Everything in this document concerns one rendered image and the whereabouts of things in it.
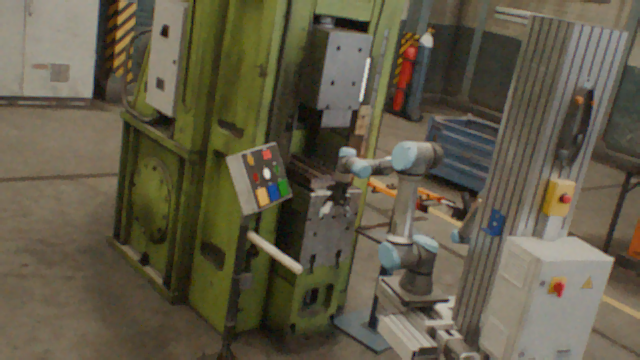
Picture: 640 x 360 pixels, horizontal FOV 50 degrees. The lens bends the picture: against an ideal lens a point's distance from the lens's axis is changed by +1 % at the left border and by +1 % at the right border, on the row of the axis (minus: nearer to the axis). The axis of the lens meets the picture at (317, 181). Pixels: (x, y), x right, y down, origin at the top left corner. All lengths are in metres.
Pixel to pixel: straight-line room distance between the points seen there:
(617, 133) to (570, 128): 8.71
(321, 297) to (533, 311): 1.77
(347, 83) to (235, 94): 0.62
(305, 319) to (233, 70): 1.47
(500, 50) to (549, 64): 9.93
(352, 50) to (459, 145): 4.11
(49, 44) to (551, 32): 6.65
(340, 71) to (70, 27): 5.34
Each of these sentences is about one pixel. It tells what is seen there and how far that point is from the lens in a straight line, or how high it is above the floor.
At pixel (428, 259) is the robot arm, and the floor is 0.98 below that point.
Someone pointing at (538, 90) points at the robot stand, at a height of 1.77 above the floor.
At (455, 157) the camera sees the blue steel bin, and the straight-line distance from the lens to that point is 7.65.
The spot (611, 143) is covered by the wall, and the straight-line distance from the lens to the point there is 11.40.
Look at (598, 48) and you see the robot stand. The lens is 2.68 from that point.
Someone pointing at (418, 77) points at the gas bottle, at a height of 0.69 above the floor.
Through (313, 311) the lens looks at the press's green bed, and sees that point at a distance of 4.11.
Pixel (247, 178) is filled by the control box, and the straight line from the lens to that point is 3.16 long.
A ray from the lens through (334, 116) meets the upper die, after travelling 3.68.
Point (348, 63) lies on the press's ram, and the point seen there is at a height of 1.61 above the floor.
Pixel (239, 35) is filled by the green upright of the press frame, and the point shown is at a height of 1.64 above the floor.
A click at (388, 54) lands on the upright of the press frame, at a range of 4.05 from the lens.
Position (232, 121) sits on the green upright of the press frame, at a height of 1.18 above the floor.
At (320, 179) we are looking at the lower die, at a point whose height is 0.97.
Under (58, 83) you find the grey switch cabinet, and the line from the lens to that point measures 8.63.
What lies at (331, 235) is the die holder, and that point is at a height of 0.65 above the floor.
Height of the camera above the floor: 2.06
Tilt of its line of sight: 17 degrees down
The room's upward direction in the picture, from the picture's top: 10 degrees clockwise
